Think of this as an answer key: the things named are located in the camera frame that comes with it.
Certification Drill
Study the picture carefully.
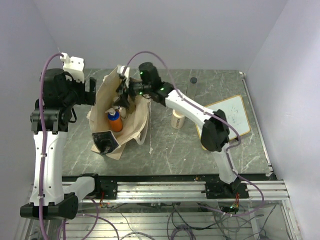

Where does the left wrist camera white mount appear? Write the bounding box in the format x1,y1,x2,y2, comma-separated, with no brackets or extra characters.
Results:
60,52,85,84

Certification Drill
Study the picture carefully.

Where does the chrome bottle white cap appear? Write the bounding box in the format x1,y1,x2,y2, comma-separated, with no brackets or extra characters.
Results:
114,105,127,119

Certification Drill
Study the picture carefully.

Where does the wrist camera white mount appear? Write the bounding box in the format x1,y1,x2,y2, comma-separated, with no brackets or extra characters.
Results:
117,65,130,88
60,52,85,84

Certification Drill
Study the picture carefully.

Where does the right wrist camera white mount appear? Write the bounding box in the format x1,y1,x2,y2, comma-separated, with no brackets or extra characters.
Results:
117,65,130,88

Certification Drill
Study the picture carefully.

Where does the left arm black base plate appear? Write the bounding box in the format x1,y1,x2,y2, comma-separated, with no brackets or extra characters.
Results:
96,181,118,200

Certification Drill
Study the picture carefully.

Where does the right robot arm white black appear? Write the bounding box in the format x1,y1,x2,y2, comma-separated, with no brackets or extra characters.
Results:
116,62,241,198

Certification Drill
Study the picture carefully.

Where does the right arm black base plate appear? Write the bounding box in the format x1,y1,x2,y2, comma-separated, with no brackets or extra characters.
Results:
205,182,249,199

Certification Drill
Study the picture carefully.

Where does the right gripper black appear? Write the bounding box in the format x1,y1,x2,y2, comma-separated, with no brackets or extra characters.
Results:
113,76,152,108

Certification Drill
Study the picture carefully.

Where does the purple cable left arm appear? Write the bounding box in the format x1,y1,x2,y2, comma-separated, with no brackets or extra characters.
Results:
38,52,101,240

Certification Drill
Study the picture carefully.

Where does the orange pump bottle blue collar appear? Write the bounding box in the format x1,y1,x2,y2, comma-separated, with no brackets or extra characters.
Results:
105,108,123,133

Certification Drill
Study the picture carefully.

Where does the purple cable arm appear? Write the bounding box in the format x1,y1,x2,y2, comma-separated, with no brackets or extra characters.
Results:
122,51,265,218
38,52,101,240

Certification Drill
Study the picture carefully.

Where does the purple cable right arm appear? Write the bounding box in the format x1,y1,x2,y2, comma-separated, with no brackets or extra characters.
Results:
122,51,265,218

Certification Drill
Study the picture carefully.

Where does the aluminium rail frame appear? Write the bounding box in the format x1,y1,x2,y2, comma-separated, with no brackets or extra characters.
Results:
26,180,291,203

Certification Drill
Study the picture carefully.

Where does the yellow-framed whiteboard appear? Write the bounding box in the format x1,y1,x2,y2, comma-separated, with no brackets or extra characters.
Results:
205,95,251,136

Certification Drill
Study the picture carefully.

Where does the cream canvas tote bag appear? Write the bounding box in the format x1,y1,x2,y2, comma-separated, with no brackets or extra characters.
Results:
87,65,151,160

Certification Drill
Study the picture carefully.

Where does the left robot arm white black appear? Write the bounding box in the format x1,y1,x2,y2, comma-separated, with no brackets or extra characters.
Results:
20,68,102,220

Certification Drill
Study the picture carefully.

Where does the beige round lotion bottle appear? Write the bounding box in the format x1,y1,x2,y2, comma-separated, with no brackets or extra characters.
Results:
170,109,186,129

